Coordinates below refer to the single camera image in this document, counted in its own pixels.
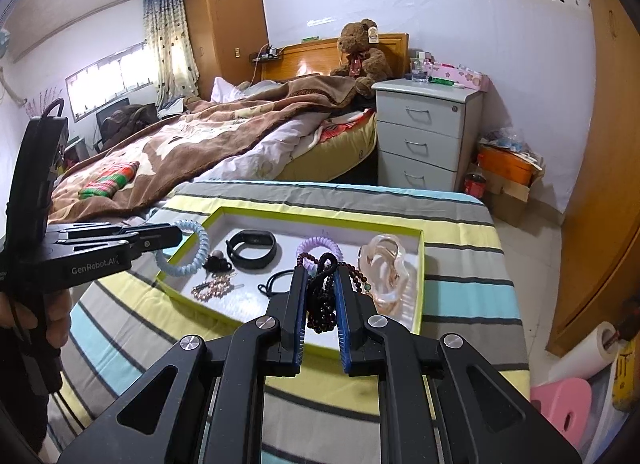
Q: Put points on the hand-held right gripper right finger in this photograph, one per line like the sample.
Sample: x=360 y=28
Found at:
x=342 y=324

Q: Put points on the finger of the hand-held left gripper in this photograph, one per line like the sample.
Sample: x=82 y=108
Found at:
x=157 y=238
x=95 y=230

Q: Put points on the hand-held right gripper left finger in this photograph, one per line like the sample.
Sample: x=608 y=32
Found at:
x=300 y=319

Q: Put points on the rose gold rhinestone hair clip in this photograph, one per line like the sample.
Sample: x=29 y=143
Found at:
x=217 y=289

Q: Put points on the lime green shallow box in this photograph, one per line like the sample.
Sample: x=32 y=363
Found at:
x=350 y=235

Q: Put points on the person's left hand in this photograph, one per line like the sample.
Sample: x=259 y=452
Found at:
x=57 y=316

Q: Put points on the red green striped cloth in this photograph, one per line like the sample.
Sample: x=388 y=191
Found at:
x=107 y=182

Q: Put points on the cluttered desk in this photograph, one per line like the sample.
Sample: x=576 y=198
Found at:
x=77 y=149

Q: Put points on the rose gold hair claw clip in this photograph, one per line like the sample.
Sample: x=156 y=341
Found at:
x=385 y=269

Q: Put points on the black fitness wristband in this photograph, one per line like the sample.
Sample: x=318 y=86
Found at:
x=250 y=236

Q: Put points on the black chair with clothes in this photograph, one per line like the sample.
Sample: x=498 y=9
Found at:
x=125 y=122

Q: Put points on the brown patterned blanket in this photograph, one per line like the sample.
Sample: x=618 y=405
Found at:
x=200 y=134

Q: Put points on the window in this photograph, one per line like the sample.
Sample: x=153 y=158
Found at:
x=110 y=74

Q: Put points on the gold mattress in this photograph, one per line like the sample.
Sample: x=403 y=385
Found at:
x=330 y=162

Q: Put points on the white pillow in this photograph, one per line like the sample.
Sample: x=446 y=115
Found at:
x=225 y=89

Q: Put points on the red drink bottle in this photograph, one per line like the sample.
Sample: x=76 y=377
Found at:
x=475 y=184

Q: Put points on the red patterned pillow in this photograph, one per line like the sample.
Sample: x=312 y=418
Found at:
x=345 y=130

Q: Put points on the patterned window curtain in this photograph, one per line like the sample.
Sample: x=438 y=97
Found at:
x=170 y=44

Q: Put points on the grey drawer nightstand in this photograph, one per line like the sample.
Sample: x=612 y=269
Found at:
x=425 y=144

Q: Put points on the cardboard box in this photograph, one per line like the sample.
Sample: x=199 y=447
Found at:
x=515 y=199

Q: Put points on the orange plastic bin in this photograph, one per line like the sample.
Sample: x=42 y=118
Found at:
x=505 y=167

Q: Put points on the tall wooden wardrobe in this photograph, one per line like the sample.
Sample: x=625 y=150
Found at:
x=225 y=19

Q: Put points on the pink plastic stool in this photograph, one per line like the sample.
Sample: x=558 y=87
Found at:
x=560 y=409

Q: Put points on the wooden bed headboard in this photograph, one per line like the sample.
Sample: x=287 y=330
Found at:
x=310 y=59

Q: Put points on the white paper roll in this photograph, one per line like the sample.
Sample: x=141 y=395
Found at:
x=585 y=354

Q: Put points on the small cosmetic bottles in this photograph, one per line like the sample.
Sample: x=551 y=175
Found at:
x=422 y=67

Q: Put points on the brown teddy bear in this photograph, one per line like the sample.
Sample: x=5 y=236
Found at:
x=360 y=54

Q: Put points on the pink flat box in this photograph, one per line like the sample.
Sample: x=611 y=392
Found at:
x=465 y=78

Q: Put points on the yellow object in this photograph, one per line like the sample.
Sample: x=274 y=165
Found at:
x=625 y=379

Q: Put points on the wooden door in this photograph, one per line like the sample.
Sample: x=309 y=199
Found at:
x=600 y=194

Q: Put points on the small wall shelf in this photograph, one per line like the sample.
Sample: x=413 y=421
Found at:
x=265 y=54

